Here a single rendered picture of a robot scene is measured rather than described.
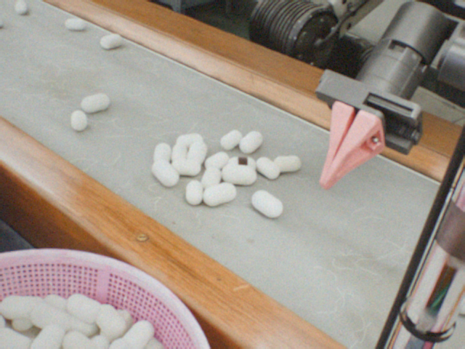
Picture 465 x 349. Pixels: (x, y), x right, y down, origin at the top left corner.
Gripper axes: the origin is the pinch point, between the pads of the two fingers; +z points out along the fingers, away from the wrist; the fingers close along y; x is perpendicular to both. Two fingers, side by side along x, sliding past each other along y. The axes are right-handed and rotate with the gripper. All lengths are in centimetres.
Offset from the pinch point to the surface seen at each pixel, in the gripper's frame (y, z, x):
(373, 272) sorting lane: 7.5, 5.3, 3.2
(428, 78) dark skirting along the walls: -48, -113, 191
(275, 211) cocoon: -3.6, 5.0, 1.7
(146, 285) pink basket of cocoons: -5.1, 16.9, -9.7
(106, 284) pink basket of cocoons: -8.6, 18.8, -9.3
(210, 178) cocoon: -11.4, 5.4, 0.8
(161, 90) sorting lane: -31.3, -3.5, 10.5
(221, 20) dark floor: -169, -103, 190
